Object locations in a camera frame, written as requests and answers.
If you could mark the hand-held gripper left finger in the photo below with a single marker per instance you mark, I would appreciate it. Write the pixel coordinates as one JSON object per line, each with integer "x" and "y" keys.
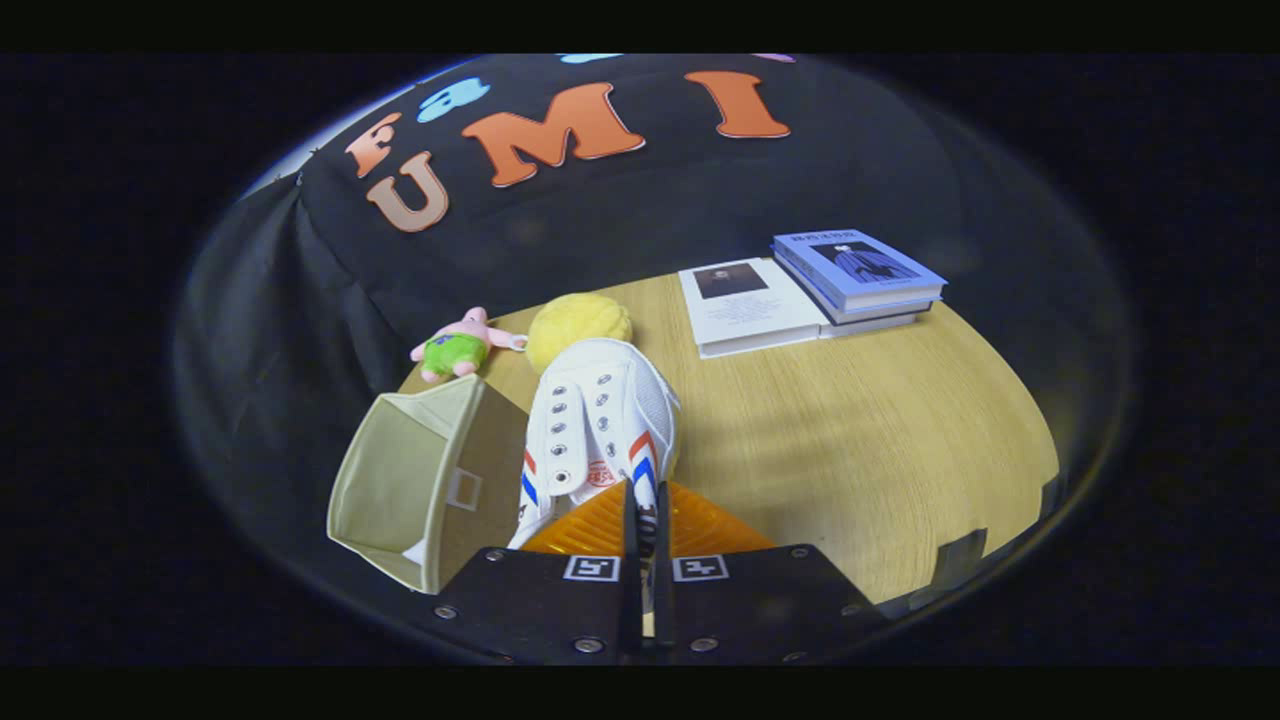
{"x": 630, "y": 600}

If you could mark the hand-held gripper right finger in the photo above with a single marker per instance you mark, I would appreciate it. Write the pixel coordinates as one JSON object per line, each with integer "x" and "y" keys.
{"x": 662, "y": 610}

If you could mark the white shoe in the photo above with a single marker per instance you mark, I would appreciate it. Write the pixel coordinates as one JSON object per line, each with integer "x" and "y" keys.
{"x": 620, "y": 400}

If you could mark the beige fabric storage box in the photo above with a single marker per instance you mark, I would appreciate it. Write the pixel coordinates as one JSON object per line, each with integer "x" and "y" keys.
{"x": 400, "y": 480}

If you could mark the yellow plush ball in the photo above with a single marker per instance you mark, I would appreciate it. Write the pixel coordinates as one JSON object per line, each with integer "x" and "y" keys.
{"x": 580, "y": 320}

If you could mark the pink star plush toy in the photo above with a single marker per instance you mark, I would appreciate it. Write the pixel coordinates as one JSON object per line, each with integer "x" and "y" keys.
{"x": 455, "y": 350}

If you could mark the white cover book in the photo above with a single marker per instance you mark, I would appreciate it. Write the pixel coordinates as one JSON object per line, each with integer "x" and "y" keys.
{"x": 750, "y": 310}

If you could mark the black backdrop cloth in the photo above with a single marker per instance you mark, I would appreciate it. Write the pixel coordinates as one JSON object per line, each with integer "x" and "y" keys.
{"x": 600, "y": 220}

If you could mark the blue cover book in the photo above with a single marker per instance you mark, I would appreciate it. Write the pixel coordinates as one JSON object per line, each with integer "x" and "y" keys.
{"x": 865, "y": 265}

